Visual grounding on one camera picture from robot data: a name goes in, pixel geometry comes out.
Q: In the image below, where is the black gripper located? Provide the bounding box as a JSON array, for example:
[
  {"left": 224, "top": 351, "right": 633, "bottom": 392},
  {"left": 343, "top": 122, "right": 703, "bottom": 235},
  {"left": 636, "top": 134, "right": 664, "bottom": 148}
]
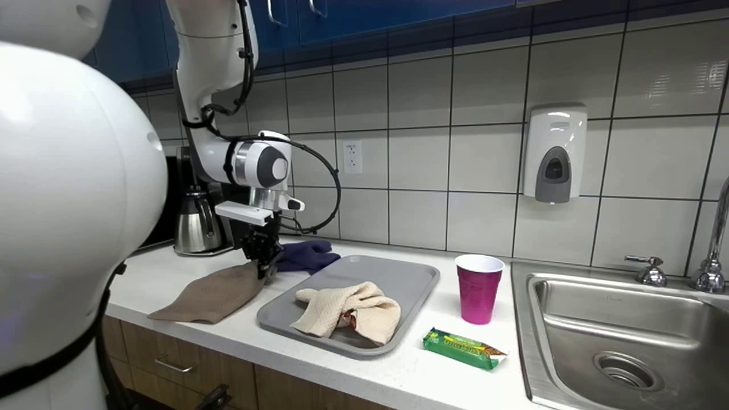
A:
[{"left": 237, "top": 220, "right": 285, "bottom": 282}]

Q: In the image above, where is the blue towel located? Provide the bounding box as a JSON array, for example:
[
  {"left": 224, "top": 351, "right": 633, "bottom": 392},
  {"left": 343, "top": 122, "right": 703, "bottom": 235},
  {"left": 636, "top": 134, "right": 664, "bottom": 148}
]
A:
[{"left": 274, "top": 239, "right": 342, "bottom": 276}]

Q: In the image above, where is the brown towel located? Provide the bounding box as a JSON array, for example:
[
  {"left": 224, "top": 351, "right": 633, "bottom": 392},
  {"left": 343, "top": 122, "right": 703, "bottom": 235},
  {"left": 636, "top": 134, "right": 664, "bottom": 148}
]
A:
[{"left": 147, "top": 260, "right": 268, "bottom": 328}]

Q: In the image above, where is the grey plastic tray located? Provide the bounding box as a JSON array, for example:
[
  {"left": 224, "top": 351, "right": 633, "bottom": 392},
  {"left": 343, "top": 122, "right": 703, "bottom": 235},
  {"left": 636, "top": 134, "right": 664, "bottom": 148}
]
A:
[{"left": 256, "top": 254, "right": 442, "bottom": 363}]

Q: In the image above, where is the stainless steel carafe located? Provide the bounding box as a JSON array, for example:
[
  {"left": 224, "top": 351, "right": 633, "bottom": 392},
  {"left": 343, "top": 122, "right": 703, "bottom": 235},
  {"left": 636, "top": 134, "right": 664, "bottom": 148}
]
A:
[{"left": 170, "top": 189, "right": 227, "bottom": 260}]

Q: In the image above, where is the beige towel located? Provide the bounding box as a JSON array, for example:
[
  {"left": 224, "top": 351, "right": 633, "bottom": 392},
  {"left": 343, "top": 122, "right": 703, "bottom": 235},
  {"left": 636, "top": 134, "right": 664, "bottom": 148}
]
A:
[{"left": 290, "top": 280, "right": 403, "bottom": 350}]

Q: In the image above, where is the black appliance box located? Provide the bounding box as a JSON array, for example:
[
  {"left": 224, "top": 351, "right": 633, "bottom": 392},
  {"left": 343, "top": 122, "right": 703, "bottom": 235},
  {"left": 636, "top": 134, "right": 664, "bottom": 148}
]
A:
[{"left": 152, "top": 156, "right": 185, "bottom": 255}]

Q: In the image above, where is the wooden base cabinet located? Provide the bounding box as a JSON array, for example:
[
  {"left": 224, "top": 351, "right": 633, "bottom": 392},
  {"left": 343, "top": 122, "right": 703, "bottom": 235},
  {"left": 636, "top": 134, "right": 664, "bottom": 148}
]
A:
[{"left": 101, "top": 317, "right": 396, "bottom": 410}]

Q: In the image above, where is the black lever clamp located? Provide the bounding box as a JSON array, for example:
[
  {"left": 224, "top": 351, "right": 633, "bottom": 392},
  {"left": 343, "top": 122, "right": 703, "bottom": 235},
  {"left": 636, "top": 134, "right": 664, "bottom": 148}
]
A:
[{"left": 196, "top": 384, "right": 234, "bottom": 410}]

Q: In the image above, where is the green snack packet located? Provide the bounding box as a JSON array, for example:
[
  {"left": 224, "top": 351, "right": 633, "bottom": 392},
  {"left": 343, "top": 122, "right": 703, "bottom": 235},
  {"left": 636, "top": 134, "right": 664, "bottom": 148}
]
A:
[{"left": 418, "top": 327, "right": 511, "bottom": 375}]

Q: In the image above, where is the magenta plastic cup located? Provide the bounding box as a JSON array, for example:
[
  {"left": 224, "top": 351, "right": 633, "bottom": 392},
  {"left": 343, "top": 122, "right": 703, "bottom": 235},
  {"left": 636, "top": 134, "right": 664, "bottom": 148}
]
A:
[{"left": 454, "top": 254, "right": 506, "bottom": 328}]

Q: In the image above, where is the stainless steel sink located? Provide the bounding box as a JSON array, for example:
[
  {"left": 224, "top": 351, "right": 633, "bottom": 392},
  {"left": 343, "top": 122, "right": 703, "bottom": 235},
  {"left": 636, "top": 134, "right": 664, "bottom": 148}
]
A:
[{"left": 508, "top": 260, "right": 729, "bottom": 410}]

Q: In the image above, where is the chrome faucet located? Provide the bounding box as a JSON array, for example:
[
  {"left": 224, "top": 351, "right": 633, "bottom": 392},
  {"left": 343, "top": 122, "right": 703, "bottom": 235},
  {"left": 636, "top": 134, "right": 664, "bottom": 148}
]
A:
[{"left": 690, "top": 175, "right": 729, "bottom": 297}]

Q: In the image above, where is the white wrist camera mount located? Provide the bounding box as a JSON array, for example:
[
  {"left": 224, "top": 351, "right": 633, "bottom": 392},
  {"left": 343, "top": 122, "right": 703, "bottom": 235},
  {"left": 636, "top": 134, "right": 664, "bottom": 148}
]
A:
[{"left": 211, "top": 196, "right": 308, "bottom": 231}]

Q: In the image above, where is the silver drawer handle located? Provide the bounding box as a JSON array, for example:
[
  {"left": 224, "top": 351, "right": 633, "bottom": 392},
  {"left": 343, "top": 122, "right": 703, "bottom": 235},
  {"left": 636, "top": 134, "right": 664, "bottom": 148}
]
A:
[{"left": 152, "top": 356, "right": 196, "bottom": 379}]

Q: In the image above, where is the white wall outlet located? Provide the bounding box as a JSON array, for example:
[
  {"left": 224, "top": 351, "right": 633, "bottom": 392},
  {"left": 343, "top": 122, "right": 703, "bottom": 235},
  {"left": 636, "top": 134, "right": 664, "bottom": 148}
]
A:
[{"left": 339, "top": 140, "right": 367, "bottom": 179}]

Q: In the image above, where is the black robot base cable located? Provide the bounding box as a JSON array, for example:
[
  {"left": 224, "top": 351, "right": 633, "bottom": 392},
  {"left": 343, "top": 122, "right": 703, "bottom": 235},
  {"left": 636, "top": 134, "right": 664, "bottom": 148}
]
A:
[{"left": 0, "top": 260, "right": 129, "bottom": 410}]

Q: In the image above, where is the blue wall cabinet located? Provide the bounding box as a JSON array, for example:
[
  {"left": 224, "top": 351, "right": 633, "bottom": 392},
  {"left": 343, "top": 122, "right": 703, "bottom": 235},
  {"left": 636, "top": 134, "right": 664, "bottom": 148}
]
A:
[{"left": 82, "top": 0, "right": 729, "bottom": 96}]

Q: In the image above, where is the white wall soap dispenser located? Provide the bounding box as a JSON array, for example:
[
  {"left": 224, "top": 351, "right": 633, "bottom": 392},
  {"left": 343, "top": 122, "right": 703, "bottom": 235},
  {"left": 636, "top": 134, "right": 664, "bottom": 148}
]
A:
[{"left": 522, "top": 106, "right": 589, "bottom": 208}]

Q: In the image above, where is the chrome faucet handle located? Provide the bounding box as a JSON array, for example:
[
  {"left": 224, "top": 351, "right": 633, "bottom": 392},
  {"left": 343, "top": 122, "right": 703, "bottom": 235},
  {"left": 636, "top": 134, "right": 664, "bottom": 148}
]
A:
[{"left": 621, "top": 254, "right": 670, "bottom": 290}]

